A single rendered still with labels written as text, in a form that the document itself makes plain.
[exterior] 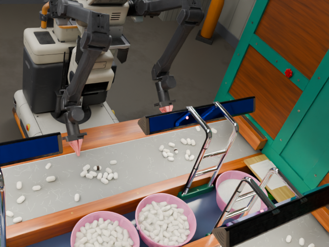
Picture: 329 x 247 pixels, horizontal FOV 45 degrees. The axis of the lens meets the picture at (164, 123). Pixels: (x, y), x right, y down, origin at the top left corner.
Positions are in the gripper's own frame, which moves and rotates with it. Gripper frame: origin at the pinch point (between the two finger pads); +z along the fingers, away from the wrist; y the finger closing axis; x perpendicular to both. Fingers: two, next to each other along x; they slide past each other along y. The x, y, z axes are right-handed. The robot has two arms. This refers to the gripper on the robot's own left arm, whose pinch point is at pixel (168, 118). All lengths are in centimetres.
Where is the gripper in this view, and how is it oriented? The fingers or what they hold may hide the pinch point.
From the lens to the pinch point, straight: 202.4
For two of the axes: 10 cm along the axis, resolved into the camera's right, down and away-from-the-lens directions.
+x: -5.1, 1.2, 8.5
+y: 8.3, -1.8, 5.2
